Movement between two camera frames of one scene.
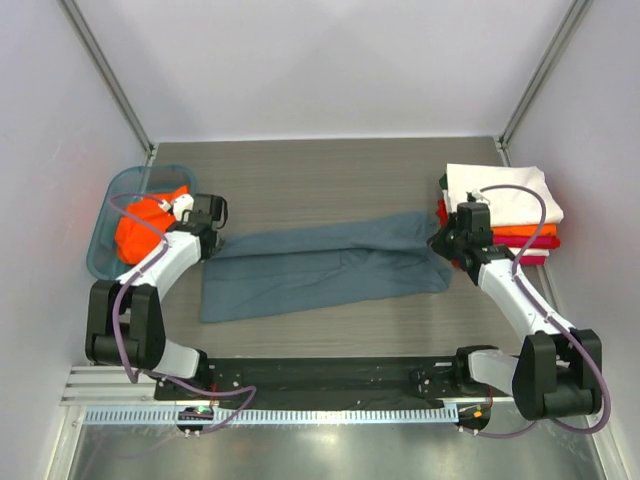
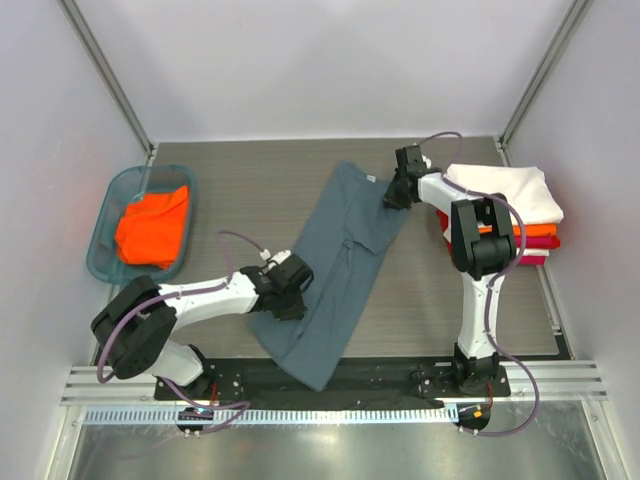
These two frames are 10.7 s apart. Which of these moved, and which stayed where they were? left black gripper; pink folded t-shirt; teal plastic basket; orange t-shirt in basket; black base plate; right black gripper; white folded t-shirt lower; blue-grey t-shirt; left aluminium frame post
Moved: right black gripper; blue-grey t-shirt; left black gripper
Stayed: teal plastic basket; white folded t-shirt lower; pink folded t-shirt; left aluminium frame post; orange t-shirt in basket; black base plate
